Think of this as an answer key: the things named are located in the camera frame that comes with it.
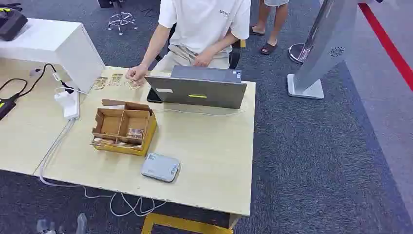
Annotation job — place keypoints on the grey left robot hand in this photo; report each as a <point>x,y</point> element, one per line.
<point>81,224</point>

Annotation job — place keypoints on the person's right hand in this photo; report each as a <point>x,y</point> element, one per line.
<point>136,73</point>

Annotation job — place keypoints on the person's left hand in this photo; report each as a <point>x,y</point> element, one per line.
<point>203,59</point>

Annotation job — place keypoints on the printed card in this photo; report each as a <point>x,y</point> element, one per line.
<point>116,79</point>
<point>99,83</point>
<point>135,133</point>
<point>133,86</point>

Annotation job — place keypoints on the black phone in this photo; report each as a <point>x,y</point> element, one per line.
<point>153,97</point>

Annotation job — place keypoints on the grey laptop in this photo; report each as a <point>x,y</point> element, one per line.
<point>200,92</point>

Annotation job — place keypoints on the black office chair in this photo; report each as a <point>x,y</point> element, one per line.
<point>235,55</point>

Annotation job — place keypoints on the seated person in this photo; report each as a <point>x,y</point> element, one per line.
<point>203,25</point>

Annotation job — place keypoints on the wooden card box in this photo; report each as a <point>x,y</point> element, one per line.
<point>120,124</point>

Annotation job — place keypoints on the chrome chair base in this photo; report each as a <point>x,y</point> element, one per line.
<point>122,21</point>

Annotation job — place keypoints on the dark sandal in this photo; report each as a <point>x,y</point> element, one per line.
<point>268,48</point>
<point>256,32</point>

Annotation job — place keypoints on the white power strip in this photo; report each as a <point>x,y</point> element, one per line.
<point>71,105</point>

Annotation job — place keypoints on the stack of printed cards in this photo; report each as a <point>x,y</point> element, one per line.
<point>113,143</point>

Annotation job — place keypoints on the standing person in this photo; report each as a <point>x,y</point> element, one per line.
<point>272,22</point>

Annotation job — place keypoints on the white plug adapter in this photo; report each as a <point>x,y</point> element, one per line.
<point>57,77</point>

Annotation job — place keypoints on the white cabinet box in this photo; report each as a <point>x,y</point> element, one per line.
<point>61,43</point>

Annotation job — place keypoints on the small grey router box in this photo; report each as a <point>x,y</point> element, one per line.
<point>160,167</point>

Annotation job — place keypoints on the silver kiosk stand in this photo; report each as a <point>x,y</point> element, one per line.
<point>322,48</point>

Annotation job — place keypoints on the black bag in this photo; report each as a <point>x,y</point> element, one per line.
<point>11,22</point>

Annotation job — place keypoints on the black charger unit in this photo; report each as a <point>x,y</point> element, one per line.
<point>5,108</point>

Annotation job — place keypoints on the round chrome post base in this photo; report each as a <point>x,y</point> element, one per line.
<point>296,53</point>

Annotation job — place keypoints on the yellow table frame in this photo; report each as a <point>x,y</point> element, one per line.
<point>180,224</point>

